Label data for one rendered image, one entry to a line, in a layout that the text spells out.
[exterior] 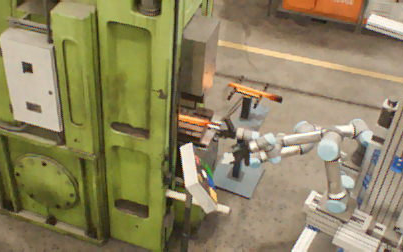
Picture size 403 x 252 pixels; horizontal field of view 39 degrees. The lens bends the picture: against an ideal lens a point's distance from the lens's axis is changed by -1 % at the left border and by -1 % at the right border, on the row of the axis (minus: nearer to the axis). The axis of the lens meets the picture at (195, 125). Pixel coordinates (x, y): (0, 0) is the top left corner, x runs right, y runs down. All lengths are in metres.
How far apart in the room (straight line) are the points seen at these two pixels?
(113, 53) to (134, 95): 0.30
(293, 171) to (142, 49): 2.33
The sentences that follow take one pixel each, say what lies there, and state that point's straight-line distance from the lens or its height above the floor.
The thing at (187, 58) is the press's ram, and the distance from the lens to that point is 3.45.
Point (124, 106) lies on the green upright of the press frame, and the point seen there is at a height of 1.30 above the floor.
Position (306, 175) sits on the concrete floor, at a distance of 5.14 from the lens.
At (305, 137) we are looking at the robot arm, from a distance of 3.51.
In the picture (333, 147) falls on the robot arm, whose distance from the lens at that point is 3.29.
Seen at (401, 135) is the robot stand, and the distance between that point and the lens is 3.53.
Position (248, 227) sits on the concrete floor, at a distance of 4.64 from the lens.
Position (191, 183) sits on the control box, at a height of 1.18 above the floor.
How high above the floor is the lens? 3.55
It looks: 41 degrees down
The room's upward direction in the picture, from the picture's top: 4 degrees clockwise
